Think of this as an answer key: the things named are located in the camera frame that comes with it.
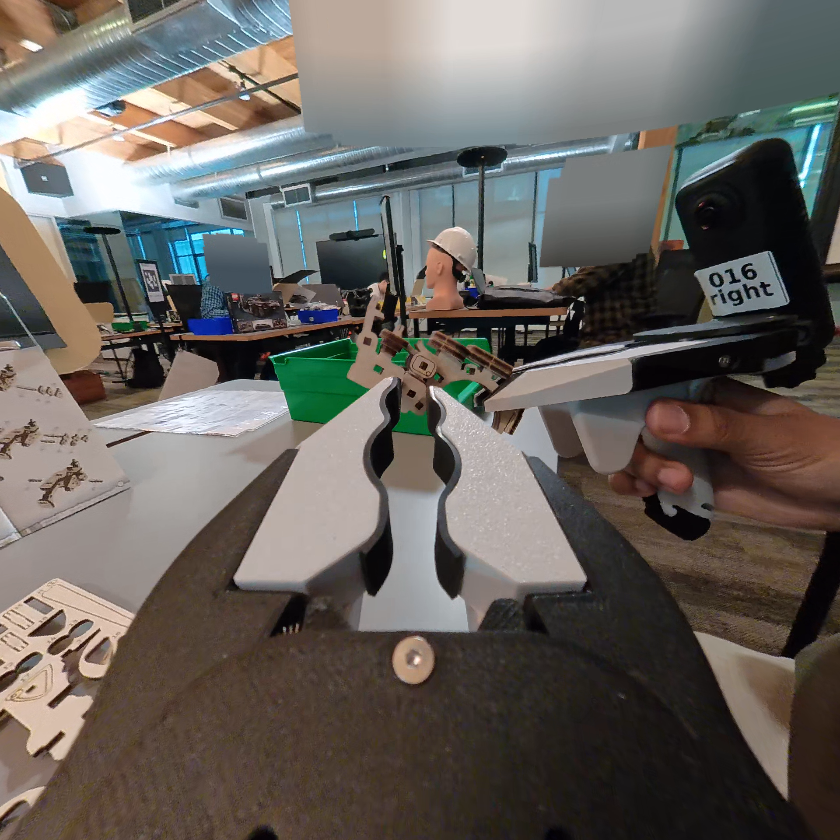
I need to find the illustrated instruction sheet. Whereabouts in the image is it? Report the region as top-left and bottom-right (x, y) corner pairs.
(0, 346), (130, 547)

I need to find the thin black monitor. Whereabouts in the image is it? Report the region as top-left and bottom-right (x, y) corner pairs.
(378, 195), (404, 330)

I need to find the green plastic bin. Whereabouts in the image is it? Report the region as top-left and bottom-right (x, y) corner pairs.
(270, 337), (493, 437)

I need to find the silver air duct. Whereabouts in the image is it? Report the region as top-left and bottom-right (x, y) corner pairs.
(0, 0), (294, 118)
(128, 121), (639, 202)

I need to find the wooden table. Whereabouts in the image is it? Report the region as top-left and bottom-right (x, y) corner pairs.
(171, 316), (366, 380)
(407, 304), (571, 349)

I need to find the printed vehicle box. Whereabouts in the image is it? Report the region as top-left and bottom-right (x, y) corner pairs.
(226, 290), (290, 333)

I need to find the wooden puzzle sheet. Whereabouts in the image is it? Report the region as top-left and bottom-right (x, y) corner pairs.
(0, 576), (136, 763)

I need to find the black wall speaker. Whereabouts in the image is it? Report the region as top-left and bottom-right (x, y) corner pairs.
(19, 160), (75, 198)

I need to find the black office chair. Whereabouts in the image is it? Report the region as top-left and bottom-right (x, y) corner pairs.
(655, 248), (708, 330)

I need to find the black floor lamp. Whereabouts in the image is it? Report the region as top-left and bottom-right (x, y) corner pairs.
(84, 226), (135, 322)
(457, 146), (509, 293)

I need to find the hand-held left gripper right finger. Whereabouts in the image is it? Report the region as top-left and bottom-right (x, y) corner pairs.
(427, 386), (588, 629)

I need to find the person's right hand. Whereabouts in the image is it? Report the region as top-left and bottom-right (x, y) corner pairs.
(609, 394), (840, 531)

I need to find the white patterned sheet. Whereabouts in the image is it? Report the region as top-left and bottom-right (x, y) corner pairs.
(94, 387), (291, 438)

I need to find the white desk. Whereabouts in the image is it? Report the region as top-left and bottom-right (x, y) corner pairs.
(0, 377), (560, 815)

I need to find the wooden puzzle model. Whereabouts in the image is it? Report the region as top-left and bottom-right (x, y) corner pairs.
(346, 292), (522, 434)

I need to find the tan cardboard panel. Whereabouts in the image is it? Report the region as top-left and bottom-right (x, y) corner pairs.
(0, 189), (101, 376)

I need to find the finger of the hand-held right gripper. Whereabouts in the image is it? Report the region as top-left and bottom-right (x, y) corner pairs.
(482, 340), (635, 414)

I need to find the white hard hat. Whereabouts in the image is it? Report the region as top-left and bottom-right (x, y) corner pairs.
(427, 226), (479, 271)

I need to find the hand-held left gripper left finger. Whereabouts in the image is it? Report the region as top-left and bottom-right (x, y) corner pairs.
(233, 377), (403, 596)

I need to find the black bag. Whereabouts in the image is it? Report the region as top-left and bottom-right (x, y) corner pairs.
(475, 287), (569, 311)

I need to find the mannequin head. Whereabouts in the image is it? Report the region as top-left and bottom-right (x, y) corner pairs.
(425, 246), (469, 310)

